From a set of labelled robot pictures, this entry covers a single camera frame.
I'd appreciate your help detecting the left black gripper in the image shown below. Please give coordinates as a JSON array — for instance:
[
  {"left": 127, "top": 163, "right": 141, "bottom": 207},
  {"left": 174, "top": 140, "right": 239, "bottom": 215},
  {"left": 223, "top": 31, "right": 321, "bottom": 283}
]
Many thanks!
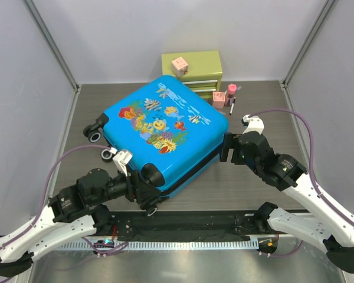
[{"left": 89, "top": 163, "right": 160, "bottom": 206}]

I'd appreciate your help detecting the blue fish-print suitcase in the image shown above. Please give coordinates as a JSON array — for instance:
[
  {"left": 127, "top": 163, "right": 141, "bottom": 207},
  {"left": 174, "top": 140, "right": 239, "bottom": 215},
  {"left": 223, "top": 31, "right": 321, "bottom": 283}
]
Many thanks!
[{"left": 83, "top": 75, "right": 228, "bottom": 215}]

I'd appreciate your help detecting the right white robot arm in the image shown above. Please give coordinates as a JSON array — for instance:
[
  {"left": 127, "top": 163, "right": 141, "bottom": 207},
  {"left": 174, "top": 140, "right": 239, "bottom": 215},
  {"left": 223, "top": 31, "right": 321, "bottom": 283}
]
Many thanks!
[{"left": 220, "top": 131, "right": 354, "bottom": 274}]

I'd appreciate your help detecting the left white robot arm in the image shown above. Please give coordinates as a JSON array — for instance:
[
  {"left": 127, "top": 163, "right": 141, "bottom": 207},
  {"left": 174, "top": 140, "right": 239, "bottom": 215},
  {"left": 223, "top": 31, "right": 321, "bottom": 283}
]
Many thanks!
[{"left": 0, "top": 168, "right": 160, "bottom": 278}]

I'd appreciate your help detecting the black white marker pen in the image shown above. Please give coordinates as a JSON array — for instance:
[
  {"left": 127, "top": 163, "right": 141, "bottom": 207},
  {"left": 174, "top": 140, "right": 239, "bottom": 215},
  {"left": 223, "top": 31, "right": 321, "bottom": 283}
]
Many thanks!
[{"left": 229, "top": 97, "right": 236, "bottom": 115}]

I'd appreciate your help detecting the pink cube on table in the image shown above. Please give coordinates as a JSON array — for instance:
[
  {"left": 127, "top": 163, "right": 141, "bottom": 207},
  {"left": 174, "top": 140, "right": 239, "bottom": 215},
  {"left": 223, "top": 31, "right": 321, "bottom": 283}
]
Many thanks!
[{"left": 212, "top": 91, "right": 226, "bottom": 109}]

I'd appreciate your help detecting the pink capped bottle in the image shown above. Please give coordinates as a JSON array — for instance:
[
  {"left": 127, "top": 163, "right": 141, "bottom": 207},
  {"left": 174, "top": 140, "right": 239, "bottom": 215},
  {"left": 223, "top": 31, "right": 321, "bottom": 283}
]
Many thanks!
[{"left": 225, "top": 84, "right": 237, "bottom": 106}]

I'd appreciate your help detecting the green drawer cabinet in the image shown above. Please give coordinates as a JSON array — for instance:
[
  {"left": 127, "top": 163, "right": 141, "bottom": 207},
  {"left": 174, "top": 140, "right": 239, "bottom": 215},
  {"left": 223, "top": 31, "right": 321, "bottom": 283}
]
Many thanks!
[{"left": 161, "top": 50, "right": 223, "bottom": 101}]

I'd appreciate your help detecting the pink cube on cabinet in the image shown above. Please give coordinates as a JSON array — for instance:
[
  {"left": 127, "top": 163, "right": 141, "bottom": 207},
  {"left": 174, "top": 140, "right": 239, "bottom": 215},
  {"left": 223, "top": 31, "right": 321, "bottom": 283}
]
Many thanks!
[{"left": 171, "top": 57, "right": 189, "bottom": 77}]

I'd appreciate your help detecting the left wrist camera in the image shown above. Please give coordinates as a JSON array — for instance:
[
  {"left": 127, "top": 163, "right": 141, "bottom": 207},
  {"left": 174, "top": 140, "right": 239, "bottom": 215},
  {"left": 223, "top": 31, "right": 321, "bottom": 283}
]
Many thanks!
[{"left": 109, "top": 147, "right": 133, "bottom": 177}]

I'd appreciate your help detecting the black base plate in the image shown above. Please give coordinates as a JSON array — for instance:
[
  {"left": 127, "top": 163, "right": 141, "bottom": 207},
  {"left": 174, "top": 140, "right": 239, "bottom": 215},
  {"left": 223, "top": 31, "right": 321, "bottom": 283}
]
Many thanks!
[{"left": 94, "top": 210, "right": 279, "bottom": 254}]

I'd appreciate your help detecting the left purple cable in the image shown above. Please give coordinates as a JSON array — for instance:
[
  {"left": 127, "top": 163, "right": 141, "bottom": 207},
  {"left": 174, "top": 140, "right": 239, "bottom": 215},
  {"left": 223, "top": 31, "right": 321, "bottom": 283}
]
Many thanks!
[{"left": 0, "top": 144, "right": 129, "bottom": 260}]

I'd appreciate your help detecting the purple cable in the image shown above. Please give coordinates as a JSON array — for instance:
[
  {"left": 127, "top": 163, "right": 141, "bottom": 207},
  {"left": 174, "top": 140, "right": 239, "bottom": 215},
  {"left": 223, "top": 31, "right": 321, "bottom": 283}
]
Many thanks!
[
  {"left": 0, "top": 144, "right": 129, "bottom": 260},
  {"left": 250, "top": 108, "right": 354, "bottom": 259}
]

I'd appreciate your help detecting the aluminium rail frame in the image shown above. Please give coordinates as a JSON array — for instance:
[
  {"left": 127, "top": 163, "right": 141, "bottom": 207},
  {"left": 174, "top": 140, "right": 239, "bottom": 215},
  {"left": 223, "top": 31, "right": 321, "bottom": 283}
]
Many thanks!
[{"left": 23, "top": 213, "right": 348, "bottom": 251}]

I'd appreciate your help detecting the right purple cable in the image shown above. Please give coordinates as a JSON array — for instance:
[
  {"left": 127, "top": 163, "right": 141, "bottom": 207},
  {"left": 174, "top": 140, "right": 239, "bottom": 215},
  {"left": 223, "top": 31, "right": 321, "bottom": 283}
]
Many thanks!
[{"left": 250, "top": 108, "right": 354, "bottom": 259}]

